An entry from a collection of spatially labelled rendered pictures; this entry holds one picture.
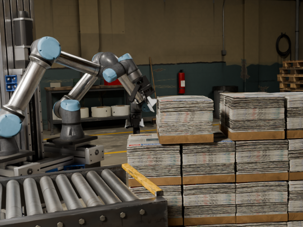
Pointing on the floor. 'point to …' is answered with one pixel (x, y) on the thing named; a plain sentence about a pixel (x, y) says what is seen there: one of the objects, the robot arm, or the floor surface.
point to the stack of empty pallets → (298, 68)
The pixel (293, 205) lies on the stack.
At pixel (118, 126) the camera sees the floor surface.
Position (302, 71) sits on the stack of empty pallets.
